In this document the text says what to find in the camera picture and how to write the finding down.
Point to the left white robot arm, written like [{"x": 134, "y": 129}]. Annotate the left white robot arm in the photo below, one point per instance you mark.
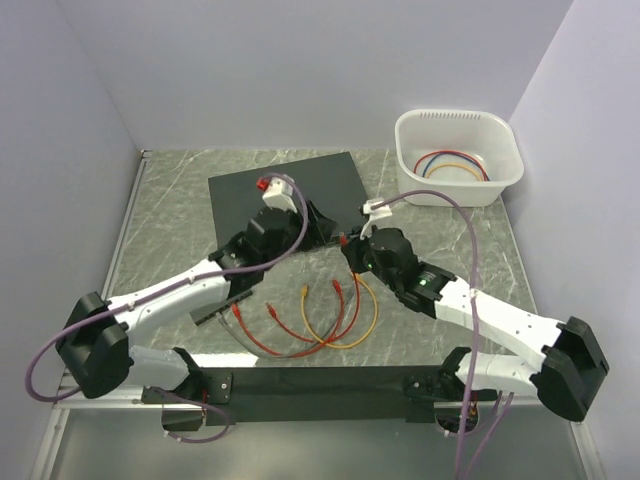
[{"x": 222, "y": 274}]

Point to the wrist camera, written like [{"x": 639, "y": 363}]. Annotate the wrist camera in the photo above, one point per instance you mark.
[
  {"x": 375, "y": 210},
  {"x": 277, "y": 193}
]

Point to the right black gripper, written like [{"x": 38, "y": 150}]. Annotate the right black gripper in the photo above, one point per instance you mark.
[{"x": 353, "y": 252}]

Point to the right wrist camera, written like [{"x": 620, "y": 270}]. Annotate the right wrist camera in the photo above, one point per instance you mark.
[{"x": 375, "y": 210}]

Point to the aluminium frame rail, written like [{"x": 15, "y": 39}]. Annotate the aluminium frame rail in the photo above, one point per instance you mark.
[{"x": 110, "y": 280}]

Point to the large blue rack switch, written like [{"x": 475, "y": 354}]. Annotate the large blue rack switch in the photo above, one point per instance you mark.
[{"x": 331, "y": 183}]

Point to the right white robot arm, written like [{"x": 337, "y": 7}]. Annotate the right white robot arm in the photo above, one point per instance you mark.
[{"x": 560, "y": 363}]

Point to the white plastic tub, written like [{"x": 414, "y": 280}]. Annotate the white plastic tub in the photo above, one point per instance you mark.
[{"x": 470, "y": 156}]

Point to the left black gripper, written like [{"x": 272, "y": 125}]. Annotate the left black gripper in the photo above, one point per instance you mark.
[{"x": 320, "y": 227}]

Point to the small black network switch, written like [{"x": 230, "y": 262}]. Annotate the small black network switch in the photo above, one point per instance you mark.
[{"x": 203, "y": 314}]

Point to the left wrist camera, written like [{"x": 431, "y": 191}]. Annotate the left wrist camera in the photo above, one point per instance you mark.
[{"x": 277, "y": 193}]

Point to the black base bar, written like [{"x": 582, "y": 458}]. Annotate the black base bar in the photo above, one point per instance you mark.
[{"x": 276, "y": 394}]

